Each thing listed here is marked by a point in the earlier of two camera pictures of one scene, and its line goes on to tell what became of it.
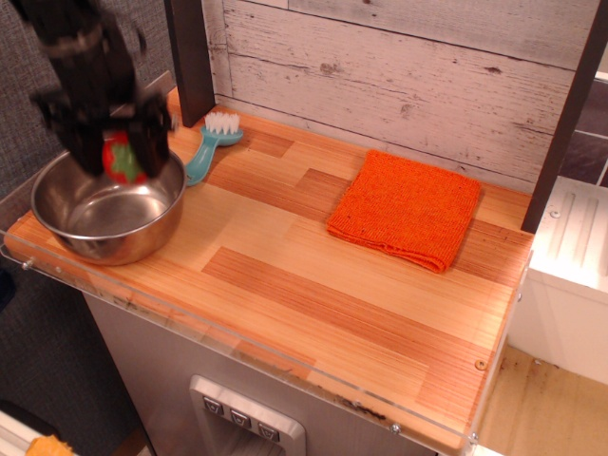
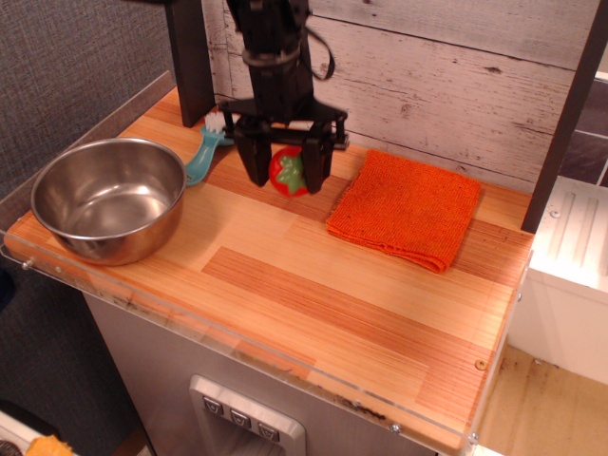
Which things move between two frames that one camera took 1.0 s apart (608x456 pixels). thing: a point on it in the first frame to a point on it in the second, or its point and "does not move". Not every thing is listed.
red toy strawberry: [119, 160] to [287, 171]
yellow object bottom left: [48, 446] does not move
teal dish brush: [219, 128] does not move
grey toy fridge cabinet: [155, 362] does not move
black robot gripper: [96, 91] to [280, 113]
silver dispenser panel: [229, 425] does not move
